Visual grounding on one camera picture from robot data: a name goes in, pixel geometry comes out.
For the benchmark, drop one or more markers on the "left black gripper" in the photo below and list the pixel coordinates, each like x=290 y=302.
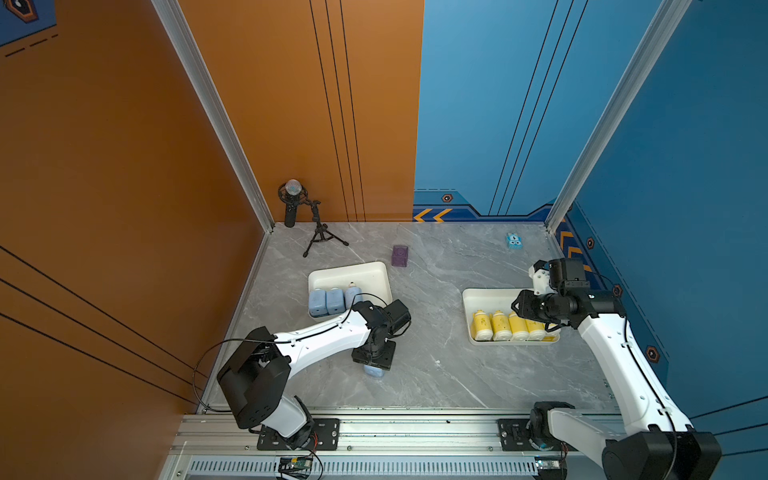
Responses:
x=386 y=362

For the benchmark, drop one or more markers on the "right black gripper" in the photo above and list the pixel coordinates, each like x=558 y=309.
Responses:
x=523 y=306

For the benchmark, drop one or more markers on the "blue sharpener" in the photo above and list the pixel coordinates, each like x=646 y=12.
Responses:
x=373 y=371
x=352 y=295
x=335 y=301
x=317 y=303

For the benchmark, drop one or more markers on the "white storage tray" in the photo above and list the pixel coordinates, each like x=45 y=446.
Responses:
x=371 y=277
x=491 y=300

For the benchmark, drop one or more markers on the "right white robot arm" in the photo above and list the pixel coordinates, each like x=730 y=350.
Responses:
x=659 y=441

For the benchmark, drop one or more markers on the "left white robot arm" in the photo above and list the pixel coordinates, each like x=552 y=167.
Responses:
x=254 y=378

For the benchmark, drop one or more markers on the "small teal robot toy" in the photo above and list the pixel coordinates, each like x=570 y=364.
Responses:
x=513 y=241

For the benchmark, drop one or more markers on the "purple cube toy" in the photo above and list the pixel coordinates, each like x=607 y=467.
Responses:
x=400 y=256

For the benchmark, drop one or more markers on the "black mini tripod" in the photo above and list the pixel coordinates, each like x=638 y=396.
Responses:
x=321 y=231

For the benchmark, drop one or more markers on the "left green circuit board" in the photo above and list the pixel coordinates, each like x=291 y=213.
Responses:
x=296 y=467

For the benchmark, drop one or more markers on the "green circuit board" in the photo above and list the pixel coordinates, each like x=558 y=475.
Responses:
x=550 y=469
x=296 y=467

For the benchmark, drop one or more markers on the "right green circuit board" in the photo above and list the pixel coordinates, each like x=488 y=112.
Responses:
x=550 y=469

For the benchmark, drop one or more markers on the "black microphone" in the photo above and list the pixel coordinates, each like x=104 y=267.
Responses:
x=292 y=194

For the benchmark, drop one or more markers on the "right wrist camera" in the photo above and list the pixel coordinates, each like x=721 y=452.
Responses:
x=560 y=276

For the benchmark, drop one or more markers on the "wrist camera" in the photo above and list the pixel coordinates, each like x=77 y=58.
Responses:
x=398 y=318
x=560 y=276

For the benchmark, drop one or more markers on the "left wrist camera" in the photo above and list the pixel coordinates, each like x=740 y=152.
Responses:
x=398 y=318

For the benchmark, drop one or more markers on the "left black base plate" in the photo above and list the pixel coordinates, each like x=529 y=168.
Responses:
x=321 y=434

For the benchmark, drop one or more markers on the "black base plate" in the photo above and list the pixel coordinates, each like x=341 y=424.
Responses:
x=515 y=436
x=321 y=434

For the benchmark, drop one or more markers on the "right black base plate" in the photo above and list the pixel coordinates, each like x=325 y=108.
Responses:
x=515 y=436

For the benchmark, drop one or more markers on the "aluminium rail frame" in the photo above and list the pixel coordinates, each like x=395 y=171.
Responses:
x=375 y=444

